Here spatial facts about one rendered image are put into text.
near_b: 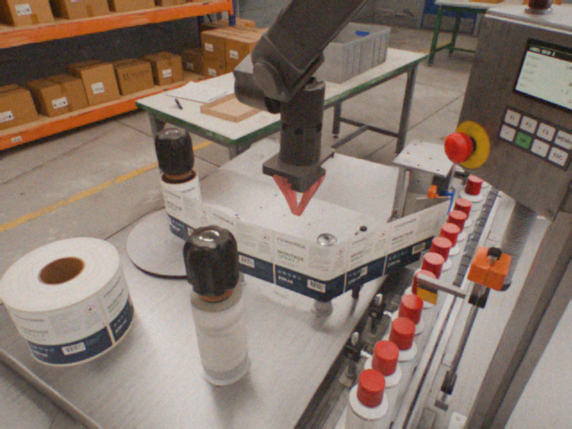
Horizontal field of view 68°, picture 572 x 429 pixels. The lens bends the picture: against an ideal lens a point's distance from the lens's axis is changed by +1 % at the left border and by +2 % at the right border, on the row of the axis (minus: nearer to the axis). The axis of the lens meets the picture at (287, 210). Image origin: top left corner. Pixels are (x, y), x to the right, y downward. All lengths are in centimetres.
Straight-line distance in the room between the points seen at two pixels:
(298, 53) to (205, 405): 59
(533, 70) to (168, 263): 82
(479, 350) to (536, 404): 13
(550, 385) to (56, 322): 90
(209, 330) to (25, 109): 364
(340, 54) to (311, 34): 209
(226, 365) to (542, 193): 54
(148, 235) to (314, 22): 83
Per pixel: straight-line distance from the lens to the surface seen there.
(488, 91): 55
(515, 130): 53
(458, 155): 55
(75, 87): 431
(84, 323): 85
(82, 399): 86
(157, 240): 112
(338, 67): 255
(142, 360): 88
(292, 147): 56
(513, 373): 69
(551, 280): 58
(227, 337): 72
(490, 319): 107
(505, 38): 54
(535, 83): 51
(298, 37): 45
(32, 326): 86
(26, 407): 97
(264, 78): 50
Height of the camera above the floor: 155
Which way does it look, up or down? 34 degrees down
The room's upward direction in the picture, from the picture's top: straight up
